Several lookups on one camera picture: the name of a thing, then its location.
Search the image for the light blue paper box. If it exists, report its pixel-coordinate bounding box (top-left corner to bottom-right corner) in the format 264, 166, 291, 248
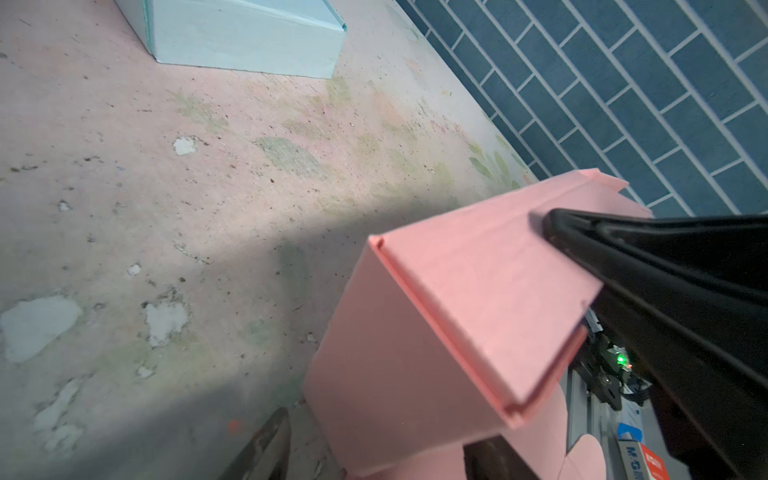
117, 0, 347, 79

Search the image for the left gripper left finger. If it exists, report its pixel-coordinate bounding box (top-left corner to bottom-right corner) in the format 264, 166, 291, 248
218, 407, 291, 480

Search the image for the aluminium mounting rail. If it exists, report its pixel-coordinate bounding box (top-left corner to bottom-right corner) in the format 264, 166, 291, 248
560, 309, 650, 479

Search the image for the pink paper box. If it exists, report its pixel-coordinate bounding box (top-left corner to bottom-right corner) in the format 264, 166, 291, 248
303, 169, 651, 477

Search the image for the red blue pen package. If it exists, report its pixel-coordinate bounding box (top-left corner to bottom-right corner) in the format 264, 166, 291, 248
617, 423, 670, 480

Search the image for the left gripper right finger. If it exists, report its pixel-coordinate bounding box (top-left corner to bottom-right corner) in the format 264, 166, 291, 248
463, 436, 539, 480

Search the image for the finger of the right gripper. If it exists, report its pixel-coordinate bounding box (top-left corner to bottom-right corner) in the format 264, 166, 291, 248
542, 209, 767, 479

